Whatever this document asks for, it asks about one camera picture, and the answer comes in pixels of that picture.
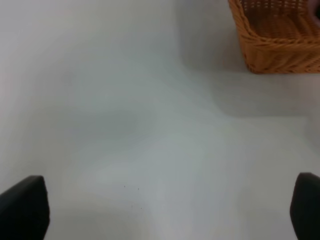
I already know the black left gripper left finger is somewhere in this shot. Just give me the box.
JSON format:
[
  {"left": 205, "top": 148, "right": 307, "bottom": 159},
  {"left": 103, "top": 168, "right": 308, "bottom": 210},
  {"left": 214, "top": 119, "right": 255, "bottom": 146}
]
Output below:
[{"left": 0, "top": 175, "right": 50, "bottom": 240}]

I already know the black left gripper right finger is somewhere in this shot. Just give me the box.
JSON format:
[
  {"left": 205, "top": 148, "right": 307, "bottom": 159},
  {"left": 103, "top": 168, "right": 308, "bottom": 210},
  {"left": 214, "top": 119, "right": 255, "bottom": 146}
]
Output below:
[{"left": 289, "top": 172, "right": 320, "bottom": 240}]

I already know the orange woven rectangular basket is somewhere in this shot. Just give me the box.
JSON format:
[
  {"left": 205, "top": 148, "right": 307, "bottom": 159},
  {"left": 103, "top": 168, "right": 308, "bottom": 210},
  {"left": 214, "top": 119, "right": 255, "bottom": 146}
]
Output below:
[{"left": 228, "top": 0, "right": 320, "bottom": 74}]

